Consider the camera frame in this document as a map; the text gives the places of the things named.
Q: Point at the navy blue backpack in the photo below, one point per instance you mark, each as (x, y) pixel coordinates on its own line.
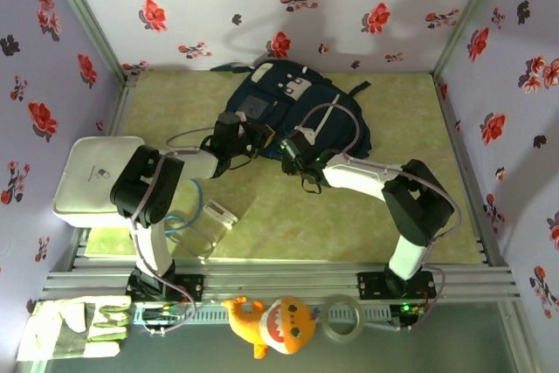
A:
(305, 102)

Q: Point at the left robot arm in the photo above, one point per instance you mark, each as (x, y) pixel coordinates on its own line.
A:
(148, 189)

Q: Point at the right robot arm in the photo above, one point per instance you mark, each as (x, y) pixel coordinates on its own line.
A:
(415, 202)

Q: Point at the clear plastic case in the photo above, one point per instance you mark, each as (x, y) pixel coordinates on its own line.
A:
(196, 239)

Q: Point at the blue tube stethoscope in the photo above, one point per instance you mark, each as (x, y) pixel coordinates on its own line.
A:
(200, 198)

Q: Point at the small white plastic stand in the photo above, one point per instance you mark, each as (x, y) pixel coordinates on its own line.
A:
(220, 213)

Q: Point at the white storage box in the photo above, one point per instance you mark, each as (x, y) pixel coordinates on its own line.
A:
(83, 159)

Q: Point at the orange shark plush toy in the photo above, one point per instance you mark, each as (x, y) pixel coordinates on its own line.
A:
(284, 325)

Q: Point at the clear tape roll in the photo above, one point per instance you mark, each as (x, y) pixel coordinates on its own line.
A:
(325, 329)

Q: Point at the white green work glove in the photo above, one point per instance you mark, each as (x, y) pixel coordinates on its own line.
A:
(70, 329)

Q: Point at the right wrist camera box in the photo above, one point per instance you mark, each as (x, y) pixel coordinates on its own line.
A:
(306, 135)

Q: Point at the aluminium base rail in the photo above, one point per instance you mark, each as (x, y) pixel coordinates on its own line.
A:
(284, 281)

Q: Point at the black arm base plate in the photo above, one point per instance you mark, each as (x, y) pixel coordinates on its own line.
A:
(371, 285)
(192, 285)

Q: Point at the aluminium corner post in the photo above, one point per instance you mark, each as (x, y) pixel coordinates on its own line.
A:
(471, 10)
(83, 10)

